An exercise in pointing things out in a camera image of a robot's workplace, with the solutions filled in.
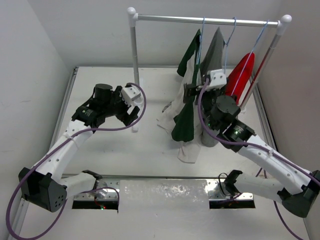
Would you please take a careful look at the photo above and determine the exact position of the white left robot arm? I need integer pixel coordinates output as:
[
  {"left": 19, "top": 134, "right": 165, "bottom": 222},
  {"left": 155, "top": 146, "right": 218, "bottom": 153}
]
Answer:
[{"left": 18, "top": 83, "right": 146, "bottom": 213}]

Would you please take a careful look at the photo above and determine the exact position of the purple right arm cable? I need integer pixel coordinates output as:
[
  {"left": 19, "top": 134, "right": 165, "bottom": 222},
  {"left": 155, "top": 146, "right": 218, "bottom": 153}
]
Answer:
[{"left": 197, "top": 77, "right": 320, "bottom": 240}]

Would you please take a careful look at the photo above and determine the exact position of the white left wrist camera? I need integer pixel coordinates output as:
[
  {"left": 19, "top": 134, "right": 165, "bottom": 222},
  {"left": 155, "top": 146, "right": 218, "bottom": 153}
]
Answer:
[{"left": 120, "top": 85, "right": 143, "bottom": 106}]

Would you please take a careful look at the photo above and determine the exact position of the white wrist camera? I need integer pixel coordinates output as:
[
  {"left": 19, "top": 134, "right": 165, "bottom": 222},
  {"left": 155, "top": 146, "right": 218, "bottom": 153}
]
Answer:
[
  {"left": 205, "top": 69, "right": 227, "bottom": 91},
  {"left": 120, "top": 85, "right": 143, "bottom": 106}
]

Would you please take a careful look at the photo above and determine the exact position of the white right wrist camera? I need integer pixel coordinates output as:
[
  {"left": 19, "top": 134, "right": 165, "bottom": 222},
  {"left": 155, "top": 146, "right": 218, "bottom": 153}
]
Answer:
[{"left": 205, "top": 69, "right": 227, "bottom": 91}]

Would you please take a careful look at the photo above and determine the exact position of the light blue hanger with red shirt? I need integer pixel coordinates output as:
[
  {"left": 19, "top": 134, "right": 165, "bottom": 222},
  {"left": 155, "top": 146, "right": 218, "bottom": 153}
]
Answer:
[{"left": 231, "top": 19, "right": 270, "bottom": 96}]

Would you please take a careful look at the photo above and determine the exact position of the white metal clothes rack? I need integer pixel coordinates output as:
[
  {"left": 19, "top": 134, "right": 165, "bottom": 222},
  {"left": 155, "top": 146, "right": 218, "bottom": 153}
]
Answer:
[{"left": 126, "top": 6, "right": 293, "bottom": 133}]

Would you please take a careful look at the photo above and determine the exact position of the red t shirt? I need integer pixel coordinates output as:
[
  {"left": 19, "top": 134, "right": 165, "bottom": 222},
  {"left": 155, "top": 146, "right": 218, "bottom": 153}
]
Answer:
[{"left": 225, "top": 53, "right": 255, "bottom": 105}]

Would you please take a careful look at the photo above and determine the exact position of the green and white t shirt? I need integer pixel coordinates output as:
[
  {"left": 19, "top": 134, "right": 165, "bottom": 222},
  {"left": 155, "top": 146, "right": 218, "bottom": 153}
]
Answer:
[{"left": 157, "top": 30, "right": 202, "bottom": 164}]

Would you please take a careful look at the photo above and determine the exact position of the light blue hanger with grey shirt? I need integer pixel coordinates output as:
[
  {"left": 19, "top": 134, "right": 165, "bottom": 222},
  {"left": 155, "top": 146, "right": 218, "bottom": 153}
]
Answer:
[{"left": 223, "top": 16, "right": 237, "bottom": 74}]

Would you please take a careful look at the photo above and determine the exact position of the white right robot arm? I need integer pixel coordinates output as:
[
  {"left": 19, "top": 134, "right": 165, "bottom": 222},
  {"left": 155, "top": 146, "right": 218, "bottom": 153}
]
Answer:
[{"left": 183, "top": 83, "right": 320, "bottom": 218}]

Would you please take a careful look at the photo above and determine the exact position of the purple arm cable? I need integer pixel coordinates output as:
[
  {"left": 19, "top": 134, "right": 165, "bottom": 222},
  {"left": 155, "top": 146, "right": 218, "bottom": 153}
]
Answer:
[
  {"left": 5, "top": 82, "right": 147, "bottom": 240},
  {"left": 197, "top": 77, "right": 320, "bottom": 240}
]

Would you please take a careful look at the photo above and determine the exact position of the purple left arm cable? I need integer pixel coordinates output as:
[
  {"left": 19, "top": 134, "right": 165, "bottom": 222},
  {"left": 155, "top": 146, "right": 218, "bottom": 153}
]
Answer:
[{"left": 5, "top": 82, "right": 147, "bottom": 240}]

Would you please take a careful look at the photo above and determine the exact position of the shiny metal base plate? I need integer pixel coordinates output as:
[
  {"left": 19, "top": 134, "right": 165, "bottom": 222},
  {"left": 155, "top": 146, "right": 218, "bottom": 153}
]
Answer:
[{"left": 94, "top": 178, "right": 256, "bottom": 202}]

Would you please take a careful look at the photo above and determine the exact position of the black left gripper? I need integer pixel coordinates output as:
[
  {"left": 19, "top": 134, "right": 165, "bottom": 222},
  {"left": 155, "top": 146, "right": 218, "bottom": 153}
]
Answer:
[{"left": 102, "top": 87, "right": 139, "bottom": 126}]

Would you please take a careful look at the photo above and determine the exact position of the aluminium table frame rail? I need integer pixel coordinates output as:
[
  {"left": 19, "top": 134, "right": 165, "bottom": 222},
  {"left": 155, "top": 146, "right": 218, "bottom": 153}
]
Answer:
[{"left": 11, "top": 66, "right": 79, "bottom": 235}]

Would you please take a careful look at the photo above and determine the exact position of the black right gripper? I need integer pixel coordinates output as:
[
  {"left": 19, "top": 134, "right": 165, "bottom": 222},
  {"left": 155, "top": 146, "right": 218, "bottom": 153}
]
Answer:
[{"left": 183, "top": 82, "right": 225, "bottom": 130}]

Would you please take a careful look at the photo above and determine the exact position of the grey t shirt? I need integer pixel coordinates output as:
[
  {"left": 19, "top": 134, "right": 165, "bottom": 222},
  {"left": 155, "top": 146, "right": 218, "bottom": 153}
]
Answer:
[{"left": 200, "top": 27, "right": 225, "bottom": 148}]

